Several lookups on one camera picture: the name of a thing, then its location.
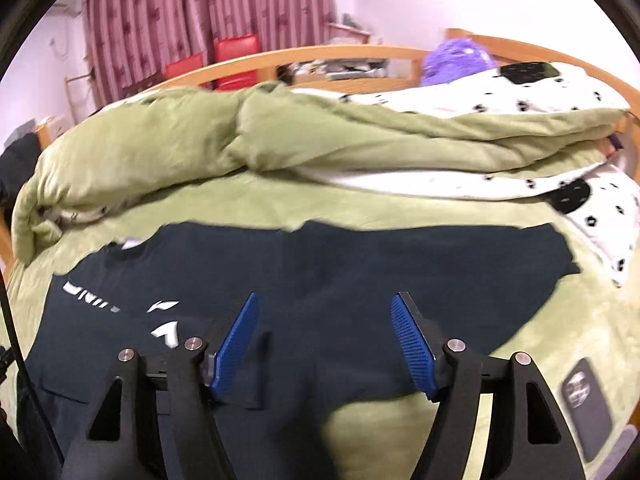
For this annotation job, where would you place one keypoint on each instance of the purple plush toy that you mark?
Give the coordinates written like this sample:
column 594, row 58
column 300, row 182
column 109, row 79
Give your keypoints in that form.
column 455, row 60

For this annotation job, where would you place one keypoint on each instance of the green plush bed sheet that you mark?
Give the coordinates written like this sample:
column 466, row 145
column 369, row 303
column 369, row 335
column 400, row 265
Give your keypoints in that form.
column 400, row 210

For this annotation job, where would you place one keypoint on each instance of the green quilt with floral lining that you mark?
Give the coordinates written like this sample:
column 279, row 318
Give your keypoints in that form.
column 200, row 135

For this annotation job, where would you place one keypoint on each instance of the wooden shelf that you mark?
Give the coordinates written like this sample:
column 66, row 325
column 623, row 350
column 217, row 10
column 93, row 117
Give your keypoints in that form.
column 350, row 27

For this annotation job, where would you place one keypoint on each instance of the red chair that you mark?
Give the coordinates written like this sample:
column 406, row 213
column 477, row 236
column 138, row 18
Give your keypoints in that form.
column 184, row 66

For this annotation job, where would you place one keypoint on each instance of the black jacket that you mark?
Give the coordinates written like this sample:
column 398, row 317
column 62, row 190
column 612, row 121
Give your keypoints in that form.
column 20, row 160

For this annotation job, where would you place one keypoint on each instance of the dark phone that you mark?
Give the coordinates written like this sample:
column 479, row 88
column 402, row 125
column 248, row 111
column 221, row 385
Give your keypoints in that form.
column 586, row 405

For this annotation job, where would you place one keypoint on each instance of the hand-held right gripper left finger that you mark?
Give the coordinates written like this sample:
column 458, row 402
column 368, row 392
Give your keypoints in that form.
column 235, row 345

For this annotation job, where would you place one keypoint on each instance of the red box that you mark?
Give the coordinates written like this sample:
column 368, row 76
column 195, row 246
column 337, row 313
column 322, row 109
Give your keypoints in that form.
column 237, row 57

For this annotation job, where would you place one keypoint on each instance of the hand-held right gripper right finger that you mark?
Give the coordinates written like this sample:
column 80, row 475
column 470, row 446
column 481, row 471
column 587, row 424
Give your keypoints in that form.
column 415, row 345

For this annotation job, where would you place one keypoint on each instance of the white floral pillow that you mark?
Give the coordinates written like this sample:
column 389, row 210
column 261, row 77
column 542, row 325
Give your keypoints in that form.
column 607, row 220

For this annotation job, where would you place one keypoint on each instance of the wooden bed frame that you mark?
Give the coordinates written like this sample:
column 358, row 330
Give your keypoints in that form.
column 310, row 55

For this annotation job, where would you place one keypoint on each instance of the dark navy sweatshirt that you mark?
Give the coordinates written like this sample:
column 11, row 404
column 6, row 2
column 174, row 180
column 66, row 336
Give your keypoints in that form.
column 325, row 285

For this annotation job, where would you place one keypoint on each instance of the maroon floral curtain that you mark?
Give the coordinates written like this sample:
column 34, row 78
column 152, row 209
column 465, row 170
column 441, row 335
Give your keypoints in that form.
column 200, row 5

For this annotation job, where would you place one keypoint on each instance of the wooden clothes rack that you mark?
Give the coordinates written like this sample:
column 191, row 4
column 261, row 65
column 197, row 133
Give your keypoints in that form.
column 80, row 90

